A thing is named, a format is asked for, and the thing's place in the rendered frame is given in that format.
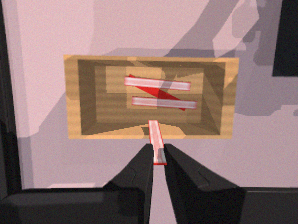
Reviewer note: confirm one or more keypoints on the red flat strip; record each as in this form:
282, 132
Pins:
157, 93

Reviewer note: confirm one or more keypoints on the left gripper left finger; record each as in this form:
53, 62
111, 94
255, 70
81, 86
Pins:
90, 205

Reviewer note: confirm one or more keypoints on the cardboard box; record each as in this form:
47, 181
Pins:
99, 105

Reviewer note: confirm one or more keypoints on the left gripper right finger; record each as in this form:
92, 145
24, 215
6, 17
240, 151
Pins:
200, 196

